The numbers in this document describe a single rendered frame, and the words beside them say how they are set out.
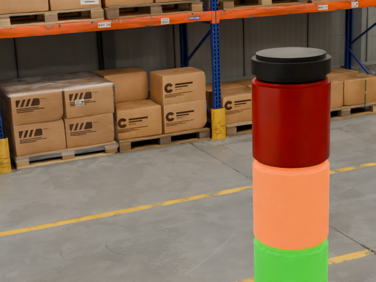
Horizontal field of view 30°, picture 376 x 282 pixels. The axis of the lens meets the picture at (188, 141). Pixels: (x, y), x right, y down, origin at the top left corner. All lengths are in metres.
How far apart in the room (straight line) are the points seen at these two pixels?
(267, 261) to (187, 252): 5.28
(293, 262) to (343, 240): 5.51
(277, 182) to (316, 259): 0.06
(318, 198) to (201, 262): 5.13
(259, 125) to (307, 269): 0.10
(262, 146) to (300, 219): 0.05
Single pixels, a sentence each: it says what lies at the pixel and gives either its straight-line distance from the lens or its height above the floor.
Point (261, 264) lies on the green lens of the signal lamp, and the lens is 0.48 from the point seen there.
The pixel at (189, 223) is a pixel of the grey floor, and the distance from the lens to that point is 6.30.
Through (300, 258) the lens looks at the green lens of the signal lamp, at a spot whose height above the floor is 2.21.
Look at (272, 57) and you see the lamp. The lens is 0.43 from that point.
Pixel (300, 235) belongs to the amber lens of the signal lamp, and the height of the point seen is 2.23.
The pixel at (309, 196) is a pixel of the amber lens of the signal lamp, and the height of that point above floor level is 2.25.
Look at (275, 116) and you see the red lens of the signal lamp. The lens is 0.43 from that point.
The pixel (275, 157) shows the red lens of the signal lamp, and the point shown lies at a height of 2.28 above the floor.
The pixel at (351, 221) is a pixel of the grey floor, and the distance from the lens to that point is 6.36.
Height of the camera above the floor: 2.41
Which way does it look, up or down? 16 degrees down
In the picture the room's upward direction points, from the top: 2 degrees counter-clockwise
